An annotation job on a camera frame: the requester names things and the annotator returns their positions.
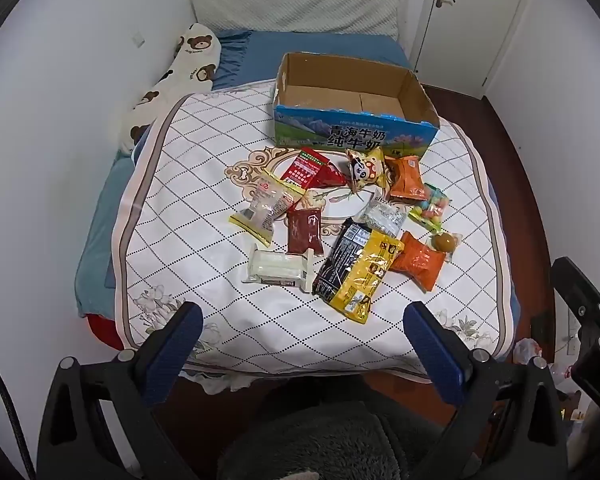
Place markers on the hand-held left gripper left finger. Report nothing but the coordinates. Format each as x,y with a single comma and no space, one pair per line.
176,351

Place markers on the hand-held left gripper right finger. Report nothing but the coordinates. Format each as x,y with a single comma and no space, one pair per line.
436,355

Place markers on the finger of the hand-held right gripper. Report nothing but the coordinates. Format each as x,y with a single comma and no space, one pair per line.
582,296

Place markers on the orange snack packet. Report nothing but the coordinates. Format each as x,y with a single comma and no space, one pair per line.
420,260
405,177

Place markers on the yellow and black snack bag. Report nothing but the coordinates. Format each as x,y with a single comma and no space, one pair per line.
355,270

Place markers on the white wafer packet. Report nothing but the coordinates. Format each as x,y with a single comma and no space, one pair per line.
277,267

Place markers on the grey clear snack packet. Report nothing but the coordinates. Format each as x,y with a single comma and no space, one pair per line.
382,212

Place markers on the yellow-edged clear bread packet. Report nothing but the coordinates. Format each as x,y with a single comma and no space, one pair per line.
265,210

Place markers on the dark red snack packet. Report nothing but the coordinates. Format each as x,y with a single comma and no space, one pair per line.
305,230

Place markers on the yellow panda snack packet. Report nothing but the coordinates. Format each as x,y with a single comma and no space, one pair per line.
364,170

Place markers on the blue cardboard box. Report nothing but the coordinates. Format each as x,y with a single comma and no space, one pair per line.
350,90

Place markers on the red cloth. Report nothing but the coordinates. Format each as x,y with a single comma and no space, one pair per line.
102,332

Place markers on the white plastic bag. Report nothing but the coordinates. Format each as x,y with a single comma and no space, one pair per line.
527,351

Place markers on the brown egg packet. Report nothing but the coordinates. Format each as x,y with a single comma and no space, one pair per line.
444,241

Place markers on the colourful candy bag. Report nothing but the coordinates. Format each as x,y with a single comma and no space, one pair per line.
432,207

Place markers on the white quilted mat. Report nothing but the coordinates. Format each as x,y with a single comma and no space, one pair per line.
180,185

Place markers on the white door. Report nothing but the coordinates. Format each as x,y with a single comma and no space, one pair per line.
475,25

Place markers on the bear print pillow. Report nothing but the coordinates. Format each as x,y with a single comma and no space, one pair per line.
190,65

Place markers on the blue satin pillow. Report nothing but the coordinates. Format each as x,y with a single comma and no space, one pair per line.
232,60

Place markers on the blue bedsheet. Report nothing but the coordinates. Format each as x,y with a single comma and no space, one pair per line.
320,42

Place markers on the grey pillow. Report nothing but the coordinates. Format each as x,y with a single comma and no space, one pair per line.
295,10

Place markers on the white wall switch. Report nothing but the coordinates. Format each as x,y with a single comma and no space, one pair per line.
139,39

